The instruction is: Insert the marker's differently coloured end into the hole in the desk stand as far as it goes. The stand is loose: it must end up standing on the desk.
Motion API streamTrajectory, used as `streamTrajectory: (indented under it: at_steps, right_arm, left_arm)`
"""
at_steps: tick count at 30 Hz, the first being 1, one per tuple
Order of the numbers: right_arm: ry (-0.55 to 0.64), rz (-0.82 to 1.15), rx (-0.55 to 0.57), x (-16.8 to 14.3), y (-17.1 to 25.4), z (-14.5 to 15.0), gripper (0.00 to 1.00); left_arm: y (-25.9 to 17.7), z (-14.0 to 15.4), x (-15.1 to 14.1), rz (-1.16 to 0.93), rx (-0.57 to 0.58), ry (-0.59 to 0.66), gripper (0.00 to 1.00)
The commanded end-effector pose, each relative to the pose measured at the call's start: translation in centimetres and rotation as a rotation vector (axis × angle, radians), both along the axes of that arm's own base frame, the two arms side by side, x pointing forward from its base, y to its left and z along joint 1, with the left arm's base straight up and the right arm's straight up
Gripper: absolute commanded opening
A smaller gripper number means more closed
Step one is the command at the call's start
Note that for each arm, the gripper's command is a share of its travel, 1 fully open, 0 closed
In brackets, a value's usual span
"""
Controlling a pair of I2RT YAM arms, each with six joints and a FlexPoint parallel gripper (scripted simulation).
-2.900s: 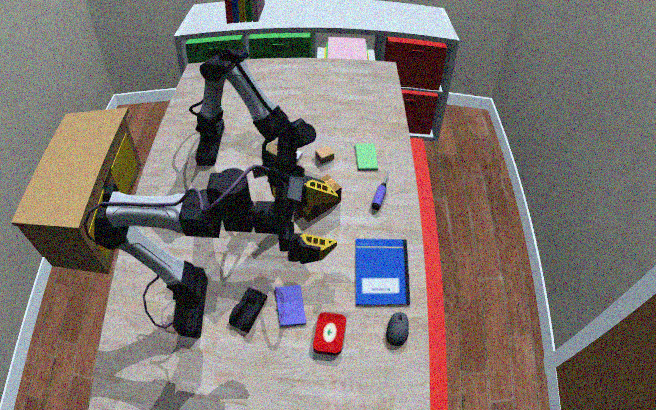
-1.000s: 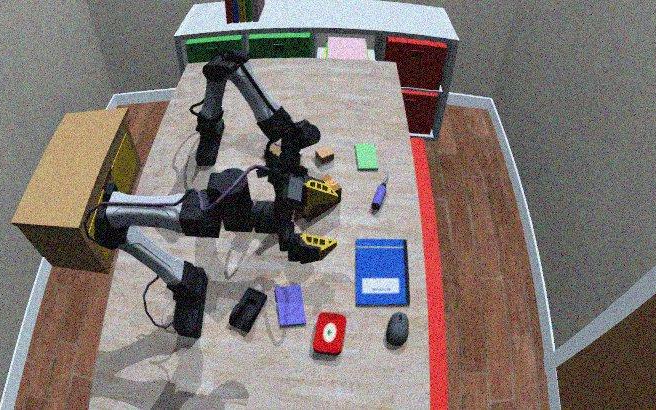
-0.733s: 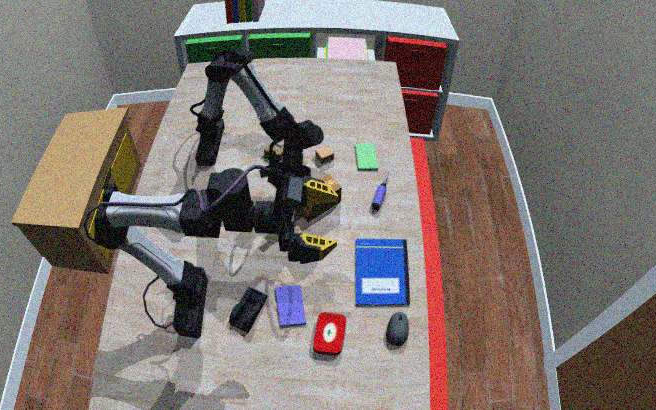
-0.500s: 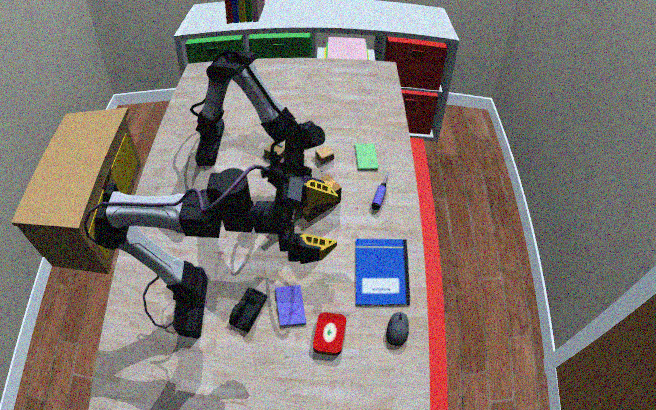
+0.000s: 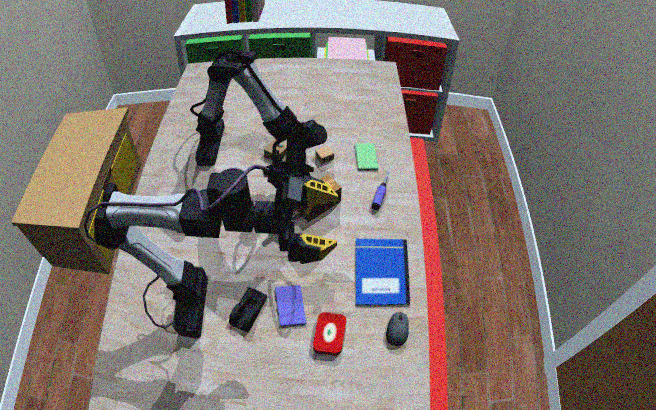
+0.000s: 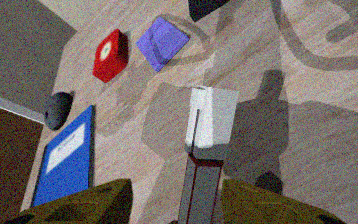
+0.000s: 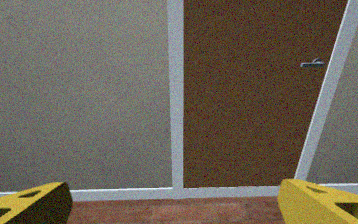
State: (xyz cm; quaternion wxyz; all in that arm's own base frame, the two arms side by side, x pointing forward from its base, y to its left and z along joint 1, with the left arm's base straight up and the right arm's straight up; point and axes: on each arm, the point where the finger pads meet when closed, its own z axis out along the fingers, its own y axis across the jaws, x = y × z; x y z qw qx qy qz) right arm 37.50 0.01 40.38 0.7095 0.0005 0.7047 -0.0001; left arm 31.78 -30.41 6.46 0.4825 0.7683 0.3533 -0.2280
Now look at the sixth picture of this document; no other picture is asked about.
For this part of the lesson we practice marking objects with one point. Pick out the blue notebook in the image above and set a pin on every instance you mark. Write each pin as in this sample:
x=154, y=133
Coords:
x=67, y=164

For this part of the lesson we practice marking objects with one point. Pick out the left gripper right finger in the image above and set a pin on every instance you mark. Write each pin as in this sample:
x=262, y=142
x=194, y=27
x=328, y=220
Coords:
x=243, y=203

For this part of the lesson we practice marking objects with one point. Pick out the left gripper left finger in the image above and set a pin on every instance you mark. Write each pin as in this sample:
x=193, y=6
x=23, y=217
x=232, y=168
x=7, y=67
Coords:
x=108, y=203

